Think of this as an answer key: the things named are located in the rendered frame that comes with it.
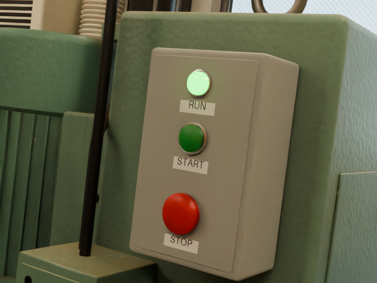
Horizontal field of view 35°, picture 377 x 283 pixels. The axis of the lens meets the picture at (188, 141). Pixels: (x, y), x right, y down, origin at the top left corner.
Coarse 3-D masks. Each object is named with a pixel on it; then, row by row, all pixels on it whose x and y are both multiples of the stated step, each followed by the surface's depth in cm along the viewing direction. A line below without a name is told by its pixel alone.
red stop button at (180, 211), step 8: (168, 200) 44; (176, 200) 44; (184, 200) 43; (192, 200) 43; (168, 208) 44; (176, 208) 43; (184, 208) 43; (192, 208) 43; (168, 216) 44; (176, 216) 43; (184, 216) 43; (192, 216) 43; (168, 224) 44; (176, 224) 43; (184, 224) 43; (192, 224) 43; (176, 232) 44; (184, 232) 43
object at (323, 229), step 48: (144, 48) 54; (192, 48) 52; (240, 48) 49; (288, 48) 47; (336, 48) 45; (144, 96) 54; (336, 96) 45; (336, 144) 46; (288, 192) 46; (336, 192) 47; (96, 240) 57; (288, 240) 46; (336, 240) 48
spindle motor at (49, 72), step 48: (0, 48) 68; (48, 48) 67; (96, 48) 69; (0, 96) 68; (48, 96) 67; (0, 144) 69; (48, 144) 68; (0, 192) 68; (48, 192) 68; (0, 240) 69; (48, 240) 68
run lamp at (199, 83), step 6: (192, 72) 44; (198, 72) 43; (204, 72) 43; (192, 78) 43; (198, 78) 43; (204, 78) 43; (210, 78) 43; (192, 84) 43; (198, 84) 43; (204, 84) 43; (210, 84) 43; (192, 90) 43; (198, 90) 43; (204, 90) 43; (198, 96) 44
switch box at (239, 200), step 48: (192, 96) 44; (240, 96) 42; (288, 96) 45; (144, 144) 46; (240, 144) 42; (288, 144) 46; (144, 192) 46; (192, 192) 44; (240, 192) 42; (144, 240) 46; (240, 240) 42
